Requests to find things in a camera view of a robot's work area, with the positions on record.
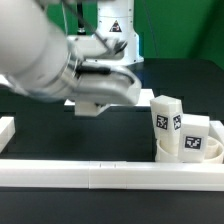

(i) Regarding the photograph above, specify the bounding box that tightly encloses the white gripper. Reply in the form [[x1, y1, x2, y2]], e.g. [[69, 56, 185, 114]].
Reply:
[[64, 36, 142, 106]]

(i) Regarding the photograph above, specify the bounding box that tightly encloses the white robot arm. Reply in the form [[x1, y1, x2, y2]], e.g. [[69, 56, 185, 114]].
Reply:
[[0, 0, 141, 106]]

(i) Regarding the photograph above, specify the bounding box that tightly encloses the white paper marker sheet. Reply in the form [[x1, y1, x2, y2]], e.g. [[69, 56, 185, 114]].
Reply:
[[64, 89, 154, 107]]

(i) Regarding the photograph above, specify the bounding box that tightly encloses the black cable upright connector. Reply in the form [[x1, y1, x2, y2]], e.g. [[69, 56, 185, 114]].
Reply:
[[77, 3, 86, 35]]

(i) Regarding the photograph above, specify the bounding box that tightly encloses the thin white cable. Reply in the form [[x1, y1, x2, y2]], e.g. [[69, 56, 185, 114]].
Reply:
[[60, 0, 69, 36]]

